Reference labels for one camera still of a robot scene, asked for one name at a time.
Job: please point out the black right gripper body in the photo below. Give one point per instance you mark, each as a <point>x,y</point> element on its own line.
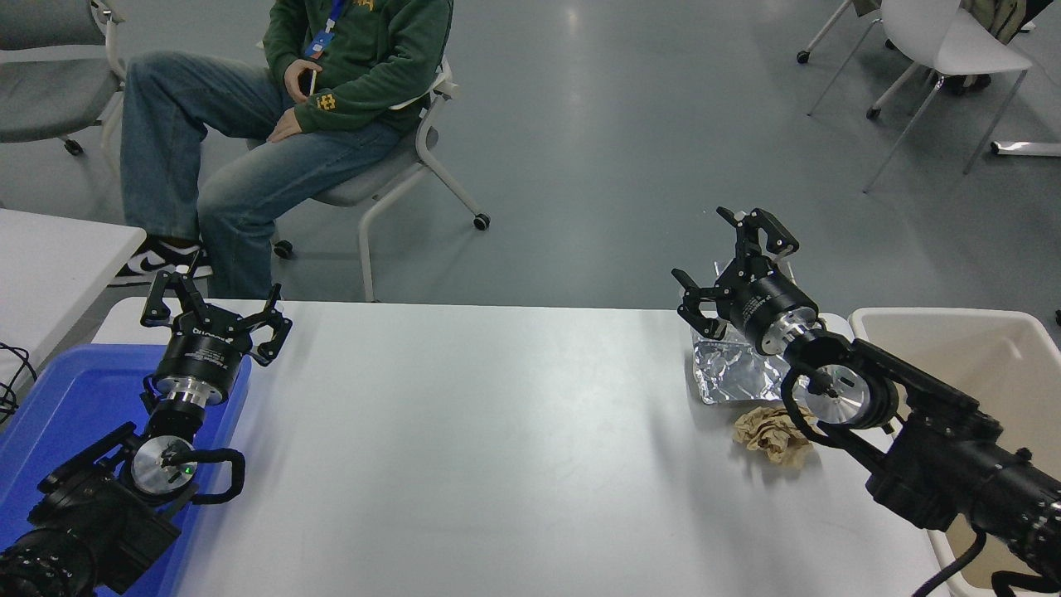
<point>767,307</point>

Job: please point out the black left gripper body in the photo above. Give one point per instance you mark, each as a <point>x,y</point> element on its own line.
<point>203,352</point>

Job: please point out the silver foil tray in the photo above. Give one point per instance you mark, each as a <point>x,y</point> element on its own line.
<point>729,373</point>

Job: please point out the person's left hand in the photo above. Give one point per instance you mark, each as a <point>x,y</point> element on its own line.
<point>286,126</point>

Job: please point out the person's right hand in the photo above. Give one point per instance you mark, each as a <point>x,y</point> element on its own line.
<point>300,81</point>

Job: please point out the silver floor socket plate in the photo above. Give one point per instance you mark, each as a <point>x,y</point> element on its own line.
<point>719,272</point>
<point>789,278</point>

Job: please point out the crumpled tan paper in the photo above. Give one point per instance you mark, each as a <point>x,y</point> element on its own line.
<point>767,435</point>

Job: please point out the white side table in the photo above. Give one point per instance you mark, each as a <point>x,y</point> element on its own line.
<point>50,274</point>

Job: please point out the blue plastic tray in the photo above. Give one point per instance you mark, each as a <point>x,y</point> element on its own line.
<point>66,406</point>

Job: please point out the white grey castor chair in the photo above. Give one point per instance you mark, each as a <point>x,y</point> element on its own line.
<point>365,186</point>

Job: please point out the large pale plastic bin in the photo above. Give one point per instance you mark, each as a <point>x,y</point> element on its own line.
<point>995,356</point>

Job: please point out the white shell chair metal legs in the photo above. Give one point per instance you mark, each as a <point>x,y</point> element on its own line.
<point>953,41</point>

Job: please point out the white table foot bar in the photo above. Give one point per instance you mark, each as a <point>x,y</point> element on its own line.
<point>1028,148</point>

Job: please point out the seated person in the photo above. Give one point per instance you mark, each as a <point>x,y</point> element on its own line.
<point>365,50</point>

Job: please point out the beige garment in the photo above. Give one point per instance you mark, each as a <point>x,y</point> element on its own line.
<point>990,18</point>

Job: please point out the grey armchair with white frame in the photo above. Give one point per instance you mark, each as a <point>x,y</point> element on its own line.
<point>41,99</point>

